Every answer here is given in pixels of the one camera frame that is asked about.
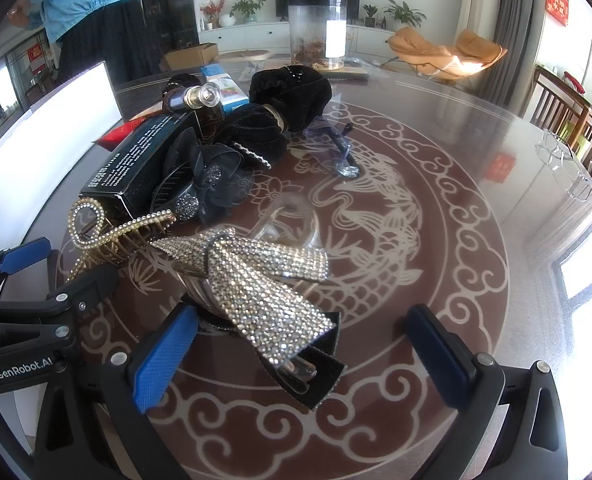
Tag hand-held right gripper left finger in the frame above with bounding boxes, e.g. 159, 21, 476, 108
33, 302, 202, 480

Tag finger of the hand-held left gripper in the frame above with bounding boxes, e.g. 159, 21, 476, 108
0, 237, 53, 303
0, 262, 121, 361

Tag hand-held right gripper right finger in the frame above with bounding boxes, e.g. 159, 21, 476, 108
406, 304, 569, 480

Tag gold pearl hair claw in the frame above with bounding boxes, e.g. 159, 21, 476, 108
66, 197, 177, 286

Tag black box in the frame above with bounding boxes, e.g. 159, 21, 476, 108
78, 110, 202, 221

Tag red packet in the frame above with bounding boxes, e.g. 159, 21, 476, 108
96, 122, 147, 150

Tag large white cardboard box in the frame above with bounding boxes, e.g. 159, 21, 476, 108
0, 60, 127, 241

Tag purple tinted eyeglasses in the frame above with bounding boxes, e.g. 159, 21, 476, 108
306, 115, 362, 178

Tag blue box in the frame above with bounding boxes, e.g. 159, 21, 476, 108
200, 65, 249, 111

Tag black velvet scrunchie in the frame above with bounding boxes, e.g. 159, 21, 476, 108
213, 65, 333, 168

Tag black flower hair clip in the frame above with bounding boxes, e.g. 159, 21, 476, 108
151, 127, 257, 226

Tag silver capped cosmetic bottle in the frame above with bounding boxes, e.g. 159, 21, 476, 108
163, 82, 227, 143

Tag brown cardboard box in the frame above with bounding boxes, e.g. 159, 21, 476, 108
162, 42, 219, 72

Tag wooden chair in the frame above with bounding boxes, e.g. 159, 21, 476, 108
528, 65, 592, 161

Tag dark glass display cabinet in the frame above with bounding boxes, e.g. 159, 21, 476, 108
138, 0, 199, 56

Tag white television cabinet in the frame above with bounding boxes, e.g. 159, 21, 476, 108
198, 20, 402, 58

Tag red flowers in vase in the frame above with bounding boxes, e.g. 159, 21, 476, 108
200, 0, 227, 28

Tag orange lounge chair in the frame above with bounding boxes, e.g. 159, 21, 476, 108
387, 27, 457, 73
451, 29, 508, 78

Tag leafy potted plant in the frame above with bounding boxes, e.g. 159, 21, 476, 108
230, 0, 267, 24

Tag clear glass jar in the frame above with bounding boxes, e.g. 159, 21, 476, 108
287, 0, 349, 71

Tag grey curtain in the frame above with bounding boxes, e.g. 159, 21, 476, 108
486, 0, 547, 106

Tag spiky potted plant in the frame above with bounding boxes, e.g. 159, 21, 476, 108
383, 0, 427, 28

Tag red wall decoration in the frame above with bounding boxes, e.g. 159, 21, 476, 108
546, 0, 570, 27

